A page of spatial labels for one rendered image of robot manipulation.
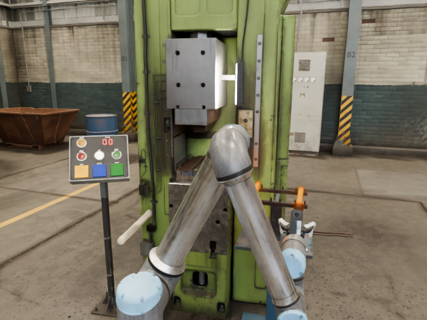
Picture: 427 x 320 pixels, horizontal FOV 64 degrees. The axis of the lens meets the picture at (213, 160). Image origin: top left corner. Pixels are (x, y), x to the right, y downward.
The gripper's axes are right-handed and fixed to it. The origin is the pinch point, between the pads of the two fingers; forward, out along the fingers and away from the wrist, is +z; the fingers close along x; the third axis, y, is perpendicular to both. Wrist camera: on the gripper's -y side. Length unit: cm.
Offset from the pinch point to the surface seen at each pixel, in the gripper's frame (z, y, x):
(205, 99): 49, -48, -57
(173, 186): 42, 4, -76
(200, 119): 49, -36, -61
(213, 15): 63, -97, -57
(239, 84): 61, -57, -40
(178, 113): 48, -39, -74
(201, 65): 49, -68, -60
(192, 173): 49, -3, -66
